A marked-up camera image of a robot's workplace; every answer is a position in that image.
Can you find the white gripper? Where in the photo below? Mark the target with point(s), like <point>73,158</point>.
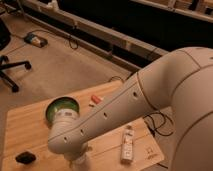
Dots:
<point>77,154</point>

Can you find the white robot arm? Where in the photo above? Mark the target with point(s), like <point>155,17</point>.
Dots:
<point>181,80</point>

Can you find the black eraser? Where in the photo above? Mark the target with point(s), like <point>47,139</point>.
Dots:
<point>25,158</point>

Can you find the green ceramic bowl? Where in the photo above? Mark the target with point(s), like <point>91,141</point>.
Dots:
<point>62,103</point>

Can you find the white plastic bottle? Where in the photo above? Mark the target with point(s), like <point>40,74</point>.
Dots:
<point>127,145</point>

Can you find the orange and white packet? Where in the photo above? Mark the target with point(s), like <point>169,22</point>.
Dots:
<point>95,100</point>

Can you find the power strip on floor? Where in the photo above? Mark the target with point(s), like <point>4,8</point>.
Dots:
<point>35,40</point>

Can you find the black office chair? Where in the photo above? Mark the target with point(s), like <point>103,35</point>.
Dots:
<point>5,38</point>

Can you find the long metal rail frame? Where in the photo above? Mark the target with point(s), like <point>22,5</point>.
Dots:
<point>118,47</point>

